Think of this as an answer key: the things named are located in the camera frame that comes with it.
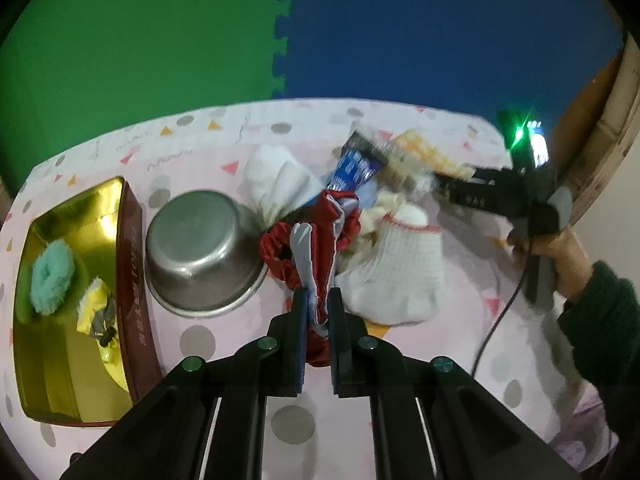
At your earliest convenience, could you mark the black cable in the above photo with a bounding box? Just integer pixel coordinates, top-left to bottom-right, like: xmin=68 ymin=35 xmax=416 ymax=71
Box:
xmin=470 ymin=260 xmax=531 ymax=376

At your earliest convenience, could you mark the teal fluffy scrunchie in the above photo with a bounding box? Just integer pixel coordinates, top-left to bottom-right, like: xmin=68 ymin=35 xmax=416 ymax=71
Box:
xmin=30 ymin=240 xmax=77 ymax=316

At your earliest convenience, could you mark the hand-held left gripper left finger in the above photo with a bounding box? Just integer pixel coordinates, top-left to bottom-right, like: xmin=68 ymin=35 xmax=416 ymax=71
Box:
xmin=60 ymin=287 xmax=311 ymax=480

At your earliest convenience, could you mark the stainless steel bowl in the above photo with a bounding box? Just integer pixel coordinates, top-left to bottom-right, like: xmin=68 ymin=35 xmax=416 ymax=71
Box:
xmin=144 ymin=190 xmax=269 ymax=319

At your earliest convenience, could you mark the clear bag of cotton swabs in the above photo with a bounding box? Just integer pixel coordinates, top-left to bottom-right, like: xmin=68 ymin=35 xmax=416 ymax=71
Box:
xmin=385 ymin=129 xmax=473 ymax=196

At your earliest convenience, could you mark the green foam mat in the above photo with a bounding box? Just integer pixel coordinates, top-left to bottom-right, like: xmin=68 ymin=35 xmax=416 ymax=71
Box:
xmin=0 ymin=0 xmax=297 ymax=196

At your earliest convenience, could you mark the plain white sock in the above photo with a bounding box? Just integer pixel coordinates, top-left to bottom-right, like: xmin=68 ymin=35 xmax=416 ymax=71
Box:
xmin=243 ymin=144 xmax=323 ymax=231

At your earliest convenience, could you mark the red and white scrunchie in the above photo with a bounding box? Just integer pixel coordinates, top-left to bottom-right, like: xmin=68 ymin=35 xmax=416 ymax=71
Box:
xmin=259 ymin=190 xmax=362 ymax=367

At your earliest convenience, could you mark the blue foam mat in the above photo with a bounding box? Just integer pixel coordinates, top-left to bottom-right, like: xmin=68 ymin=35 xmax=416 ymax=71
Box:
xmin=274 ymin=0 xmax=628 ymax=161

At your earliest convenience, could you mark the pink patterned tablecloth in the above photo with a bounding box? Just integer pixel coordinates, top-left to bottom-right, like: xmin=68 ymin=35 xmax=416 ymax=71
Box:
xmin=0 ymin=97 xmax=601 ymax=480

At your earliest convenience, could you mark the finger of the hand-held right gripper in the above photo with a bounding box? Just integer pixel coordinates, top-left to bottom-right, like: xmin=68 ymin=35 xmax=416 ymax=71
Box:
xmin=432 ymin=169 xmax=481 ymax=200

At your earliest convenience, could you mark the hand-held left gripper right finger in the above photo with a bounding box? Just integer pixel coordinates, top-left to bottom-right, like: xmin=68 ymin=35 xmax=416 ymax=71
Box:
xmin=327 ymin=287 xmax=583 ymax=480

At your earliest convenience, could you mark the yellow snack packet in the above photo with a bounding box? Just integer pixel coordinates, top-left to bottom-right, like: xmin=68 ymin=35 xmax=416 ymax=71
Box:
xmin=76 ymin=277 xmax=118 ymax=348

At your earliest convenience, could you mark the white sock with red trim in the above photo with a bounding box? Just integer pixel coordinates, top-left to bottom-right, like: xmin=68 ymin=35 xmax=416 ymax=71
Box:
xmin=337 ymin=202 xmax=446 ymax=326

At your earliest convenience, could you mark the person's right forearm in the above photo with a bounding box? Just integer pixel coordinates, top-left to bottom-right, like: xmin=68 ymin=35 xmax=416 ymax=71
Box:
xmin=555 ymin=260 xmax=640 ymax=396

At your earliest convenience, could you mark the gold and red tin box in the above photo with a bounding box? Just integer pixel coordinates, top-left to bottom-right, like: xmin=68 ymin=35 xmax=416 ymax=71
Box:
xmin=12 ymin=176 xmax=165 ymax=428

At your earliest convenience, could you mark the person's right hand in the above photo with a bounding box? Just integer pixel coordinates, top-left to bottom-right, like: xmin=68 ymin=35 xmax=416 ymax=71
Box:
xmin=506 ymin=225 xmax=593 ymax=301

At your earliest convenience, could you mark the cream cotton glove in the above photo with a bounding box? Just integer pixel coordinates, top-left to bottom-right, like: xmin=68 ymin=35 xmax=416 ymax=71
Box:
xmin=357 ymin=191 xmax=401 ymax=248

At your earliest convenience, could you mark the blue plastic packet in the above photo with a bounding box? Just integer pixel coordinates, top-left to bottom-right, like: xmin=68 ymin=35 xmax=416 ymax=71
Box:
xmin=320 ymin=130 xmax=396 ymax=198

